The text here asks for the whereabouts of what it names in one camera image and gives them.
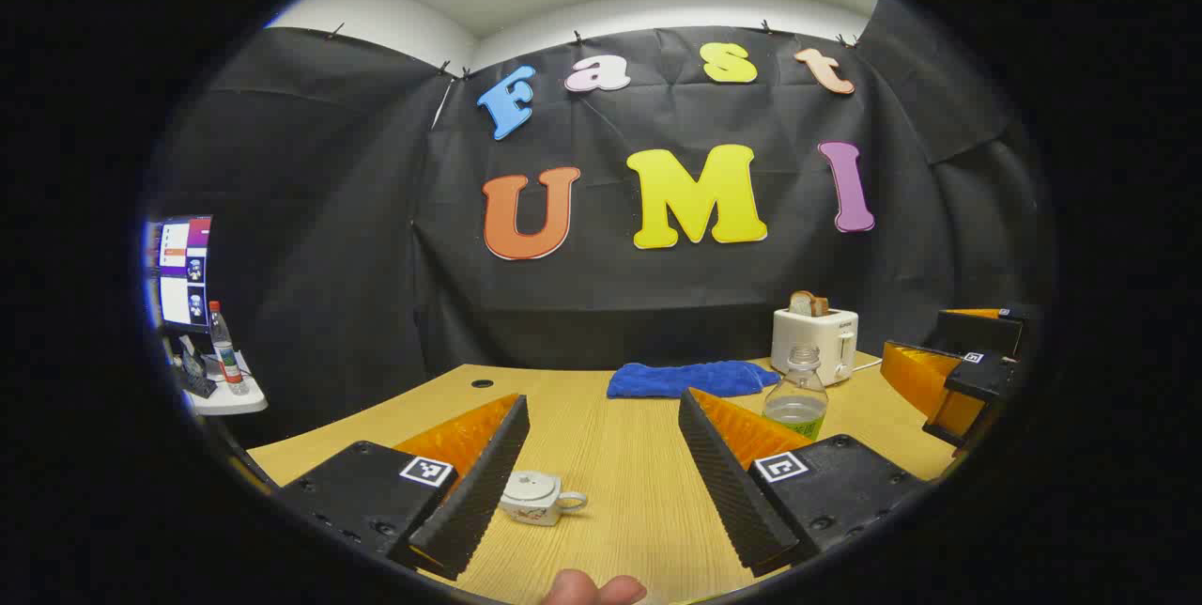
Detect white teacup lid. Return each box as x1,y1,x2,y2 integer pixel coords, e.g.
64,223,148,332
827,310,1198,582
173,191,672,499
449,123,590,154
502,471,562,504

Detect white toaster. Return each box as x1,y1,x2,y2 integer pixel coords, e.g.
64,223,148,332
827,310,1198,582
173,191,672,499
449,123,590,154
772,307,860,387

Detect black backdrop cloth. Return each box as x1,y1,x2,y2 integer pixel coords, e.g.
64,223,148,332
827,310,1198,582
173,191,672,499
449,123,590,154
155,0,1057,446

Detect white teacup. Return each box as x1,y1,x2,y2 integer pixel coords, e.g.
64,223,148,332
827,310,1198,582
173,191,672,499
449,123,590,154
500,471,590,527

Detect red-cap plastic bottle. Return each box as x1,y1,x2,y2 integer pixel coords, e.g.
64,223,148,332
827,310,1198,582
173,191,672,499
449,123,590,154
208,301,251,396

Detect blue towel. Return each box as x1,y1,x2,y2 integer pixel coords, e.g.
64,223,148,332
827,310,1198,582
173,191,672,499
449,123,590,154
606,361,780,399

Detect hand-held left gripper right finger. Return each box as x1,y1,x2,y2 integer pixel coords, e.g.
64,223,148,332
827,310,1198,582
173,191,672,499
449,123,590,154
678,387,929,578

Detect clear green-label water bottle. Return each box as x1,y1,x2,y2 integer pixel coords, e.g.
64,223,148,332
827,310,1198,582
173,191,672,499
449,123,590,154
763,345,829,442

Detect small white side table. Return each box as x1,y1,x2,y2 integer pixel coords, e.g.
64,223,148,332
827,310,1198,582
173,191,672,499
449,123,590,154
178,351,269,416

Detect black object on side table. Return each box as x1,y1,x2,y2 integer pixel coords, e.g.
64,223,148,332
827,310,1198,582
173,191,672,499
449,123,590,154
178,347,219,399

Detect computer monitor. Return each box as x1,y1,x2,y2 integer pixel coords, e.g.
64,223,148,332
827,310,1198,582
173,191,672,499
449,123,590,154
150,215,214,334

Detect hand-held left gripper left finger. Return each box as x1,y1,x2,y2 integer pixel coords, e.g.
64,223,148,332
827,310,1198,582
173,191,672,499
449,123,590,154
280,395,531,581

